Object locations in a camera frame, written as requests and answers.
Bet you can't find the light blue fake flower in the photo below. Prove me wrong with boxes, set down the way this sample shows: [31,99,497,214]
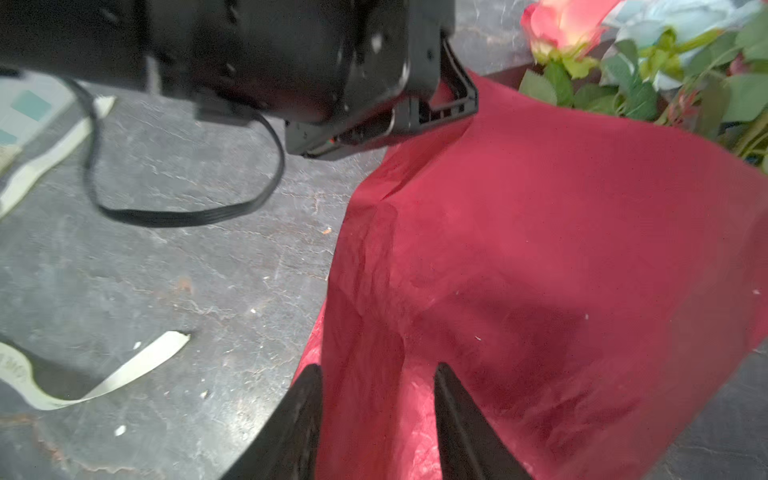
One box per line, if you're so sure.
[601,1,767,171]

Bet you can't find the pink orange fake rose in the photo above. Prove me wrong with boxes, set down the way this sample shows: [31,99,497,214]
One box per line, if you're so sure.
[520,0,618,107]

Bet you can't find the cream ribbon strip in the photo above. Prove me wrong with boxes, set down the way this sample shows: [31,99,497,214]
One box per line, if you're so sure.
[1,96,190,411]

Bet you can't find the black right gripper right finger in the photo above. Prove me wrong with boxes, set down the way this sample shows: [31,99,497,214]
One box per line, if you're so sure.
[434,363,531,480]

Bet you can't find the dark red wrapping paper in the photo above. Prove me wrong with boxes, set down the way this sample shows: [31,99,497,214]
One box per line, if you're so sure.
[302,77,767,479]

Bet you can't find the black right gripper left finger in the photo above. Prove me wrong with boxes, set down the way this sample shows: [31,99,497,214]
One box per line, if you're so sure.
[223,364,323,480]

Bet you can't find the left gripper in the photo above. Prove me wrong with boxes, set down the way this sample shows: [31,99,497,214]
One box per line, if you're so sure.
[1,1,455,159]

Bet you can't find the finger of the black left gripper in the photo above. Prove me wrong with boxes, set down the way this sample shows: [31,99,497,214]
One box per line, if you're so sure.
[392,38,479,135]

